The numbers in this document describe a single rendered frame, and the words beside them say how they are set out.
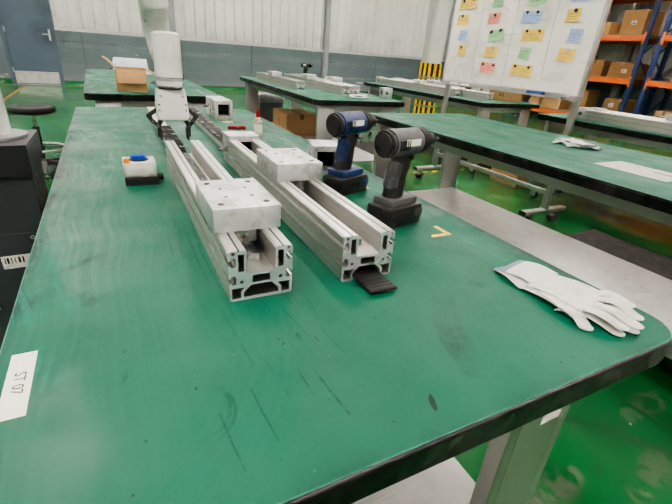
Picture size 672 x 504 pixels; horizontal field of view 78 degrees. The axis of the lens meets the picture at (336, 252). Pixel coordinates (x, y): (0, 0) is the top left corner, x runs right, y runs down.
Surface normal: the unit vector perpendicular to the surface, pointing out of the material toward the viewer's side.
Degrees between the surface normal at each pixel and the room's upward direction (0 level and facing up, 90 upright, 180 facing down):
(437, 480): 0
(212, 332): 0
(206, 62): 90
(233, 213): 90
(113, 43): 90
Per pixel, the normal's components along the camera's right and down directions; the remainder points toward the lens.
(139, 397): 0.07, -0.90
